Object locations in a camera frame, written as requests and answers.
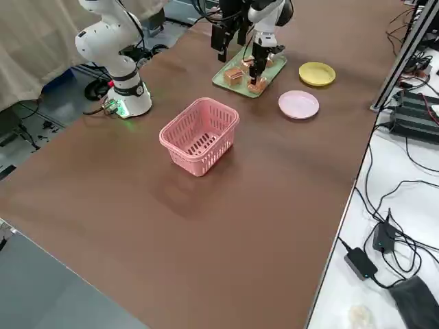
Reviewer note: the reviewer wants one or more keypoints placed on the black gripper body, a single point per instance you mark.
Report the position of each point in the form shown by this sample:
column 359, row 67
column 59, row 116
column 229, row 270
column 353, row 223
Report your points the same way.
column 233, row 12
column 262, row 54

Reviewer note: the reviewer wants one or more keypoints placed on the brown bread pack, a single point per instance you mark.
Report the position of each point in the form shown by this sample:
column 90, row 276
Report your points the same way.
column 232, row 77
column 260, row 87
column 271, row 62
column 245, row 66

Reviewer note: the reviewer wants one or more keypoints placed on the green plastic tray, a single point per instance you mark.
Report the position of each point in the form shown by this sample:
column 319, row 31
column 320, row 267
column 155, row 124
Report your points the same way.
column 244, row 85

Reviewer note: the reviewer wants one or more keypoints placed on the small pink plastic basket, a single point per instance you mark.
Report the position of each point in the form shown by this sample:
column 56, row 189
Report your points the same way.
column 185, row 161

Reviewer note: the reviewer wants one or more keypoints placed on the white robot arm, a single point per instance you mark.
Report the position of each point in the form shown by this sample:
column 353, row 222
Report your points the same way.
column 113, row 51

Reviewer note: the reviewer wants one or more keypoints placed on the white round plate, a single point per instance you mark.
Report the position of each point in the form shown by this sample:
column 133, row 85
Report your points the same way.
column 298, row 104

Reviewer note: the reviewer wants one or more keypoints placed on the yellow round plate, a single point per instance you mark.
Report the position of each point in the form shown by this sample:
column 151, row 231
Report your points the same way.
column 317, row 73

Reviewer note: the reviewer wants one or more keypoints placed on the green circuit board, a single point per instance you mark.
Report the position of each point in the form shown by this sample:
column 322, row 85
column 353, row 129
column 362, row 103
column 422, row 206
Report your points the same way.
column 110, row 107

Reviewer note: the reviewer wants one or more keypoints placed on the black power supply unit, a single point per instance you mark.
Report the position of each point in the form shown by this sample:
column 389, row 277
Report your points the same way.
column 411, row 127
column 416, row 99

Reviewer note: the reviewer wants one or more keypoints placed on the blue plastic crate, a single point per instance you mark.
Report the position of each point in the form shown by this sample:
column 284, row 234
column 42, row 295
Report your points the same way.
column 58, row 80

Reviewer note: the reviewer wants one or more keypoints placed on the beige curtain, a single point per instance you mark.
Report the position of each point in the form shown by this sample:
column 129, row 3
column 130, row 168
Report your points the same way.
column 34, row 41

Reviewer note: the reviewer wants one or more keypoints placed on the black power adapter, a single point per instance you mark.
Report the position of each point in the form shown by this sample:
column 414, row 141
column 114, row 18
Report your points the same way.
column 383, row 238
column 360, row 263

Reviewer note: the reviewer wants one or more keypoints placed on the clear plastic bag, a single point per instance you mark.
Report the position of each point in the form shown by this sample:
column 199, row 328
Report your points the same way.
column 360, row 315

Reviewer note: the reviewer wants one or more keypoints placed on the dark grey fabric pouch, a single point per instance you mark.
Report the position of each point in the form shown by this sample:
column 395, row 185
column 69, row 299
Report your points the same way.
column 416, row 301

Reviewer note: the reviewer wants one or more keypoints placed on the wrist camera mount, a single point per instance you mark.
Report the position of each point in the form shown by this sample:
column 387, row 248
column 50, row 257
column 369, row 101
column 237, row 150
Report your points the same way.
column 278, row 49

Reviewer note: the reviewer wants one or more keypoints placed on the aluminium camera post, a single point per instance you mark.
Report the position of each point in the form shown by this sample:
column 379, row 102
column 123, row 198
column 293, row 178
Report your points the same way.
column 406, row 51

